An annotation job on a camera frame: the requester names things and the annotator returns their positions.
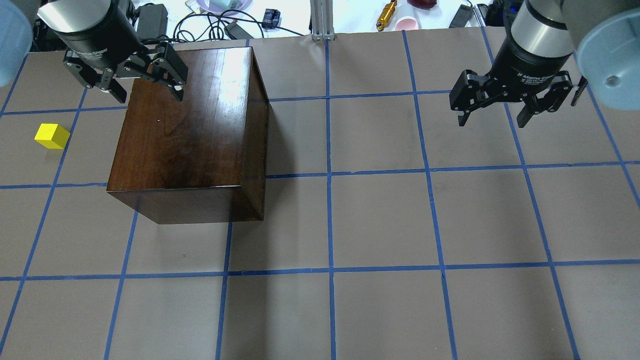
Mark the yellow cube block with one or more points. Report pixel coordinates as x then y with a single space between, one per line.
52 136

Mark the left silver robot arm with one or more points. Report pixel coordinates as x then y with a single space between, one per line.
17 25

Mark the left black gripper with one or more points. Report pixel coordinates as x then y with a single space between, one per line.
98 44

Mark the aluminium frame post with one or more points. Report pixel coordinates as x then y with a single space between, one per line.
322 20

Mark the pink cup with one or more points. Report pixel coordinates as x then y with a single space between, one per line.
406 23

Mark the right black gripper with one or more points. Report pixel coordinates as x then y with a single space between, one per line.
526 64

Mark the small black blue device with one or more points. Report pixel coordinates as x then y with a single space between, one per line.
271 19

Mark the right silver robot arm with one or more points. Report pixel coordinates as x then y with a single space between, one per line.
603 35

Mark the gold metal tool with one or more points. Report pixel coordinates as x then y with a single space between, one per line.
385 16

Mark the black power adapter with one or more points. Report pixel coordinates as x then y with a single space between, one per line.
152 21

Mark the black power brick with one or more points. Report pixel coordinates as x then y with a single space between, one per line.
462 16

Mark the dark wooden drawer cabinet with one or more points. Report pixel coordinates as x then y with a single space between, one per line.
201 159

